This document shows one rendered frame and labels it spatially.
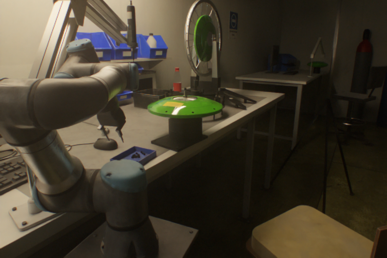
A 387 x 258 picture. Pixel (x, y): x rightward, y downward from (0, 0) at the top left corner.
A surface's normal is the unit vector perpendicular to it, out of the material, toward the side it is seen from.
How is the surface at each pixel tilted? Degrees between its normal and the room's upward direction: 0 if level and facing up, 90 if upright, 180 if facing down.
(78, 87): 47
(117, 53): 100
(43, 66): 54
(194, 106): 21
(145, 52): 92
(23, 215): 0
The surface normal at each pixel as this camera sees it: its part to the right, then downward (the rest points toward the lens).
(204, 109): 0.23, -0.80
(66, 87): 0.48, -0.54
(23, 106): 0.00, 0.18
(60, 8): -0.10, -0.36
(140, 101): -0.56, 0.26
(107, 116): -0.25, 0.62
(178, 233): 0.00, -0.97
